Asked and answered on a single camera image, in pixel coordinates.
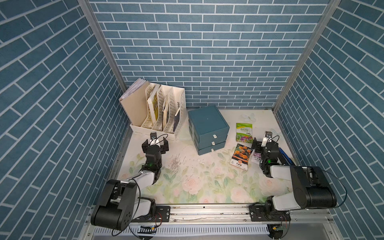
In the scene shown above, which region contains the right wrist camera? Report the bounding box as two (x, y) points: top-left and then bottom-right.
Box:
(261, 131), (273, 147)

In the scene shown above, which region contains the beige folder with papers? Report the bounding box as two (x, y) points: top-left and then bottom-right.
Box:
(119, 79), (150, 127)

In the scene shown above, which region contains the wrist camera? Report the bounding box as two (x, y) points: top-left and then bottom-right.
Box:
(261, 131), (273, 147)
(149, 132), (160, 146)

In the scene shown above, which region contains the purple flower seed bag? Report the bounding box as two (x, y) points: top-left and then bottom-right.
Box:
(251, 150), (262, 164)

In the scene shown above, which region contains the yellow green booklet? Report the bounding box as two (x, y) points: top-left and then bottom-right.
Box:
(147, 83), (160, 126)

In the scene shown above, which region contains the floral table mat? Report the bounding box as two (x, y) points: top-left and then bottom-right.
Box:
(119, 109), (296, 205)

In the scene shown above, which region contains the teal drawer cabinet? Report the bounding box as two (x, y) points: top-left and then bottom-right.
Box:
(188, 106), (230, 156)

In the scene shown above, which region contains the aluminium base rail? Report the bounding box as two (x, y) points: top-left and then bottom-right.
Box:
(80, 204), (342, 240)

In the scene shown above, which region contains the black blue tool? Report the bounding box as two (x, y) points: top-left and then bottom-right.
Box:
(278, 148), (295, 166)

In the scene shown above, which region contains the cream mesh file organizer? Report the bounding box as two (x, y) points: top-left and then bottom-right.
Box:
(130, 84), (187, 141)

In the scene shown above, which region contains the orange marigold seed bag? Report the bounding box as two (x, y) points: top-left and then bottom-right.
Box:
(230, 144), (253, 171)

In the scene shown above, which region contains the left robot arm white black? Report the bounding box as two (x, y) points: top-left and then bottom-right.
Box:
(91, 134), (169, 232)

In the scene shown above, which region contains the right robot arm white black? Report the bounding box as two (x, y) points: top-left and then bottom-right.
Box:
(252, 139), (338, 213)

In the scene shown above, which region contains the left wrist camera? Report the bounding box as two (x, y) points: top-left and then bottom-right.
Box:
(149, 132), (160, 146)

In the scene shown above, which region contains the green flower seed bag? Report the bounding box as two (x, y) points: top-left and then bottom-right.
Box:
(236, 123), (254, 144)

